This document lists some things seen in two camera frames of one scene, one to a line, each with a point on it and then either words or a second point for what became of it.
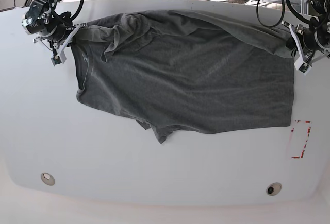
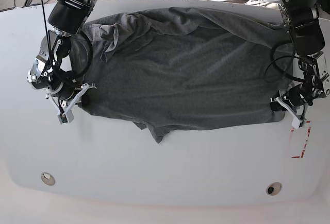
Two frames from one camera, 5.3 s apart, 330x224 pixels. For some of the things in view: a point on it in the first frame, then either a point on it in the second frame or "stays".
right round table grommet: (274, 188) stays
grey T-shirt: (181, 71) stays
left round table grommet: (48, 178) stays
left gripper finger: (291, 45) to (275, 106)
